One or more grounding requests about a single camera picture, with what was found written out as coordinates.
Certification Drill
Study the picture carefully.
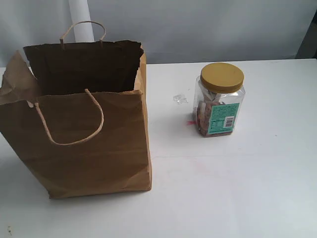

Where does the plastic jar yellow lid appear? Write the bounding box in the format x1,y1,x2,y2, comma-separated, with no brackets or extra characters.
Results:
193,62,246,137

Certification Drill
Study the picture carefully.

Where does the brown paper bag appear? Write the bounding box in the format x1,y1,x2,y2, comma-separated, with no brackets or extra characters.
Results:
0,20,152,199

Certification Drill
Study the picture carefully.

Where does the small clear plastic scrap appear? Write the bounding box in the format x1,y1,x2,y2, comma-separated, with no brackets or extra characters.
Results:
173,94,188,104

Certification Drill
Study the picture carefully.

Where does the white backdrop curtain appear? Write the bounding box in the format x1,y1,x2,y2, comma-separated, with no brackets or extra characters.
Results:
0,0,317,66

